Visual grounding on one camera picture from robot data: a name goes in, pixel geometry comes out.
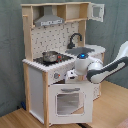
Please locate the white fridge door with dispenser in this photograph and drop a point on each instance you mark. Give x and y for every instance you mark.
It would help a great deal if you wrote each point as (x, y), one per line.
(97, 87)

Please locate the white microwave door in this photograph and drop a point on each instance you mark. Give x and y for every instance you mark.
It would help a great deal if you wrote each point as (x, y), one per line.
(96, 11)

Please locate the grey toy sink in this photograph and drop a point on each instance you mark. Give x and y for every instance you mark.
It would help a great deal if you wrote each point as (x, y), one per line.
(78, 50)

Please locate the white oven door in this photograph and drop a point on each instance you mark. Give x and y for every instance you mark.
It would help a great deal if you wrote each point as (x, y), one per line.
(70, 103)

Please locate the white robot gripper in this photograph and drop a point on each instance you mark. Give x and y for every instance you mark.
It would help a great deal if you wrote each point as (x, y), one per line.
(70, 75)

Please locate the black toy faucet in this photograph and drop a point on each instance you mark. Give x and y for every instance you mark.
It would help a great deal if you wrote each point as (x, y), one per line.
(71, 44)

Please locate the grey range hood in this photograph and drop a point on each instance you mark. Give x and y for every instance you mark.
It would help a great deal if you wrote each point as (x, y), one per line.
(48, 18)

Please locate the wooden toy kitchen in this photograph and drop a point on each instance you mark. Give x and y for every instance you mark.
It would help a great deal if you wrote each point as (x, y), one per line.
(38, 78)

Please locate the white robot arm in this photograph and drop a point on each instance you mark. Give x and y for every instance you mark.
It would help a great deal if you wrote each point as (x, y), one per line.
(93, 68)

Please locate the silver toy pot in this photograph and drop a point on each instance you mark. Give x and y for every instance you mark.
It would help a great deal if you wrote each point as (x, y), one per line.
(50, 56)

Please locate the black toy stovetop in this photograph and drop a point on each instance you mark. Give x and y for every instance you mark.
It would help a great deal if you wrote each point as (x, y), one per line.
(60, 58)

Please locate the left red stove knob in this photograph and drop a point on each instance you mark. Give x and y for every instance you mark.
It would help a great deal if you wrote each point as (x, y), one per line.
(56, 75)

